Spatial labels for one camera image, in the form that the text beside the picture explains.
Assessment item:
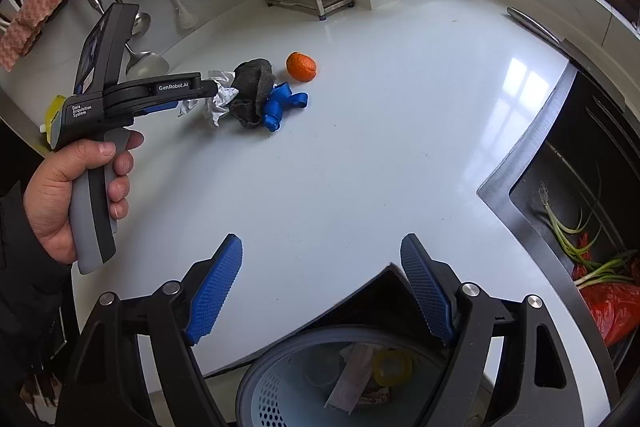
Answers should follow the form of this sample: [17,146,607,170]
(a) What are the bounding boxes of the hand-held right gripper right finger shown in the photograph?
[400,233,613,427]

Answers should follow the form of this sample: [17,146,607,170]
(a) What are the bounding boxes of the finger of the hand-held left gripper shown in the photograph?
[149,71,237,115]

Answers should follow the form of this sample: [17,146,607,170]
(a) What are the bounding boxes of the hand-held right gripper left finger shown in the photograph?
[55,233,244,427]

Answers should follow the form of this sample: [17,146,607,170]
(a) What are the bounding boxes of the black sock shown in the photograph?
[230,58,279,130]

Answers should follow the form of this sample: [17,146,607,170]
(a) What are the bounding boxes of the blue ribbon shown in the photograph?
[262,82,310,132]

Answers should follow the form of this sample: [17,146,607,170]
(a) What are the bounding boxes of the yellow plastic lid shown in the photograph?
[372,349,414,384]

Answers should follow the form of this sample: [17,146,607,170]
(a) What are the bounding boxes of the orange tangerine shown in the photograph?
[286,52,318,82]

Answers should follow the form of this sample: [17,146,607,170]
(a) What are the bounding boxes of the printed snack wrapper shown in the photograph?
[362,384,401,405]

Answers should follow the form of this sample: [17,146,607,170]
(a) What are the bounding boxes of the pink paper strip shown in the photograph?
[324,342,382,412]

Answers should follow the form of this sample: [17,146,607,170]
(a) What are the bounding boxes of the grey round trash bin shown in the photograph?
[235,324,483,427]

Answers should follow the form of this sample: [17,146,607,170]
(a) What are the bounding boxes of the person's left forearm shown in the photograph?
[0,179,76,427]

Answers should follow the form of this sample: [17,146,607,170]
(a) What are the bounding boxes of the person's left hand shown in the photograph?
[22,130,146,265]

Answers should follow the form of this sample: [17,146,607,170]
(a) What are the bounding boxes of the steel spatula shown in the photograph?
[70,0,171,78]

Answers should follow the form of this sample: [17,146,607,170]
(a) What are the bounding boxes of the pink fluffy cloth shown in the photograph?
[0,0,66,74]

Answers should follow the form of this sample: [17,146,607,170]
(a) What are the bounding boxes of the green onions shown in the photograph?
[537,182,640,288]

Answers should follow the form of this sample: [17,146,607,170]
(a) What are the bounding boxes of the red plastic bag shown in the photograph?
[570,232,640,348]

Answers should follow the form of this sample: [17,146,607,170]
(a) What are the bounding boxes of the black kitchen sink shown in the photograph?
[477,67,640,408]

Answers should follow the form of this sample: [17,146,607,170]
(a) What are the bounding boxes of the grey metal handle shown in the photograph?
[506,7,563,44]

